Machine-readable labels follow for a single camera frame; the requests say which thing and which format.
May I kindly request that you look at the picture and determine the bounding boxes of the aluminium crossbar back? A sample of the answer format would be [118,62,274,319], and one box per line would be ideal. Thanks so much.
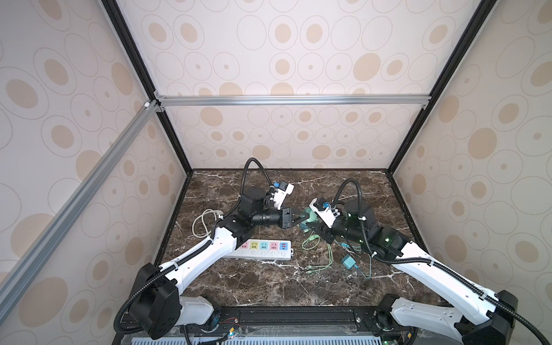
[158,93,431,107]

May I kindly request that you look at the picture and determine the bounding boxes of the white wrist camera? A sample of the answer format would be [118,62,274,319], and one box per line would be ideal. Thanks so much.
[270,181,294,210]
[309,198,340,229]

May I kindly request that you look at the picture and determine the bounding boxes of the teal plug adapter near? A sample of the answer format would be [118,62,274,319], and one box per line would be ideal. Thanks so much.
[342,255,358,270]

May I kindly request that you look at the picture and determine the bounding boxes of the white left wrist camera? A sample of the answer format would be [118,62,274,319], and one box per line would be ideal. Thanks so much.
[270,181,294,210]

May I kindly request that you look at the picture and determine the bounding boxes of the light green charging cable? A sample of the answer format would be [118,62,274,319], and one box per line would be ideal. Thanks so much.
[300,230,335,275]

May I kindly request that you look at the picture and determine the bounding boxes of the aluminium crossbar left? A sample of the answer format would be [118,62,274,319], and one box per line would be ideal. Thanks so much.
[1,99,160,323]

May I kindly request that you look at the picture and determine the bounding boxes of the aluminium crossbar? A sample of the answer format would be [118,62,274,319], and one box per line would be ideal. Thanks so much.
[158,93,431,107]
[1,99,160,323]

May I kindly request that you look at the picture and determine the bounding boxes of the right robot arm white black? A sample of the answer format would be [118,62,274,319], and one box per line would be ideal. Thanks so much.
[309,178,549,344]

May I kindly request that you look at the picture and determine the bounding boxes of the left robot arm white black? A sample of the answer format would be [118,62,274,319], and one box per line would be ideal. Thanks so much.
[114,181,309,340]

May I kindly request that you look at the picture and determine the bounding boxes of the light green plug adapter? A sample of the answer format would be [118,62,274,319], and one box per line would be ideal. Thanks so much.
[300,208,318,231]

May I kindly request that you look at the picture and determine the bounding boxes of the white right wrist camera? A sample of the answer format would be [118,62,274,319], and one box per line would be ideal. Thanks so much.
[309,198,340,229]

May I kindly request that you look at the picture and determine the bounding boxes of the white power strip cable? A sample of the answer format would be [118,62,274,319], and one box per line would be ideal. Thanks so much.
[191,208,224,239]

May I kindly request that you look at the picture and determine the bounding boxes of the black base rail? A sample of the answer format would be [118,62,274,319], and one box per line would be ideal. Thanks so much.
[113,305,486,345]

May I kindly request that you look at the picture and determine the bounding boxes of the teal charging cable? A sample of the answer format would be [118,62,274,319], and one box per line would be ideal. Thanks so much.
[336,241,376,279]

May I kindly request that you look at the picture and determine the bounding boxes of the white power strip coloured sockets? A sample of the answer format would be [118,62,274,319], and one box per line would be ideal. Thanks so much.
[225,239,293,261]

